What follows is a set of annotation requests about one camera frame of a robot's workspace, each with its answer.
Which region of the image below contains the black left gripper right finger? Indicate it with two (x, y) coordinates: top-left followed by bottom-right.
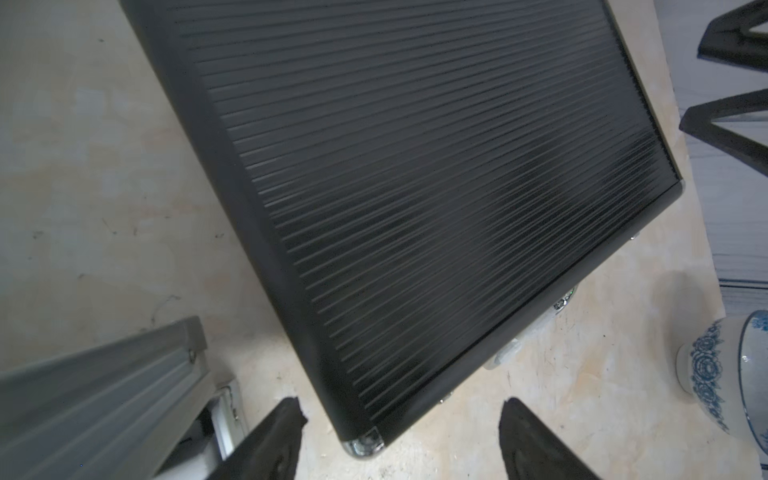
(498, 398), (598, 480)

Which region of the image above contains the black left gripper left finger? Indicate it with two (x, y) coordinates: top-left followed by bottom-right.
(208, 397), (307, 480)

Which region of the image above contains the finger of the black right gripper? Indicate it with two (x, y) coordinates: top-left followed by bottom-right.
(697, 0), (767, 72)
(679, 88), (768, 179)

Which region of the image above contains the silver aluminium poker case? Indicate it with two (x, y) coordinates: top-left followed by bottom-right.
(1, 317), (248, 479)

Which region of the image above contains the black poker case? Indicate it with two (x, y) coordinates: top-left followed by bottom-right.
(121, 1), (684, 459)

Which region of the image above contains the blue white patterned bowl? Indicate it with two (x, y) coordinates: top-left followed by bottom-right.
(676, 310), (767, 454)

